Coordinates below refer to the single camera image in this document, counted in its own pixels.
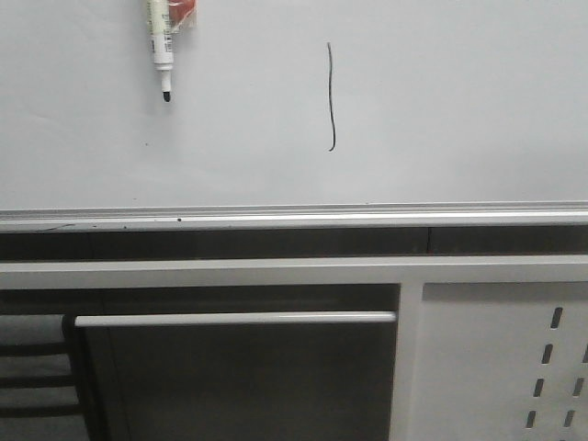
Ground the black slatted chair back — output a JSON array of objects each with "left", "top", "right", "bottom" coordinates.
[{"left": 1, "top": 314, "right": 89, "bottom": 440}]

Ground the aluminium whiteboard marker tray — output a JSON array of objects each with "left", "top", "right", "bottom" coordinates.
[{"left": 1, "top": 201, "right": 587, "bottom": 233}]

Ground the dark grey cabinet panel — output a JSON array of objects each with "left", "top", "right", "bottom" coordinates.
[{"left": 73, "top": 311, "right": 397, "bottom": 440}]

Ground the red taped gripper fingertip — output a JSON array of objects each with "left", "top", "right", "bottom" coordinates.
[{"left": 168, "top": 0, "right": 198, "bottom": 33}]

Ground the white metal frame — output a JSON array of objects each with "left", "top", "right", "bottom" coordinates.
[{"left": 1, "top": 255, "right": 587, "bottom": 440}]

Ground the white black-tipped whiteboard marker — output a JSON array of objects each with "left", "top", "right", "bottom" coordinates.
[{"left": 145, "top": 0, "right": 174, "bottom": 103}]

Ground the white whiteboard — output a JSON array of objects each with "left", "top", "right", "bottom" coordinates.
[{"left": 1, "top": 1, "right": 587, "bottom": 210}]

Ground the white perforated metal panel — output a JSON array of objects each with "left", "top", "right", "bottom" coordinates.
[{"left": 411, "top": 282, "right": 587, "bottom": 440}]

